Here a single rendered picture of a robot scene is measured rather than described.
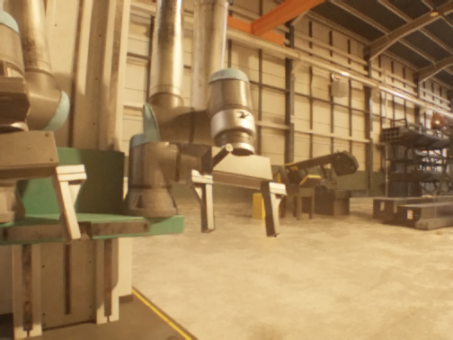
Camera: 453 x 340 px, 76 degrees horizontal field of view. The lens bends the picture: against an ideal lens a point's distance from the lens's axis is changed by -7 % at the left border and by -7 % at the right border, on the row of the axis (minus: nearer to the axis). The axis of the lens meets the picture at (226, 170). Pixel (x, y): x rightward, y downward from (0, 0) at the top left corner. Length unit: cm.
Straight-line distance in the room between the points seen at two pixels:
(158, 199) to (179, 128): 33
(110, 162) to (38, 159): 68
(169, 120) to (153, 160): 29
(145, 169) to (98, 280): 44
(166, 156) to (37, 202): 42
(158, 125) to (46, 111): 24
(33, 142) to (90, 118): 75
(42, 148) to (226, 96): 36
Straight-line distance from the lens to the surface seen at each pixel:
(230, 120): 61
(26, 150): 45
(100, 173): 111
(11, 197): 94
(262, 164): 61
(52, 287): 123
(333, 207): 826
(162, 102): 76
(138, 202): 101
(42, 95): 67
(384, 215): 725
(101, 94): 120
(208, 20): 108
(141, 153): 101
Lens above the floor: 84
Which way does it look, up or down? 2 degrees up
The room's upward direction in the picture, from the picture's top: 1 degrees clockwise
